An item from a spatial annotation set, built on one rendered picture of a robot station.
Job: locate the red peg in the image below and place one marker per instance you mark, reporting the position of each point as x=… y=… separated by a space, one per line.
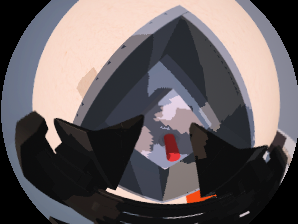
x=172 y=153

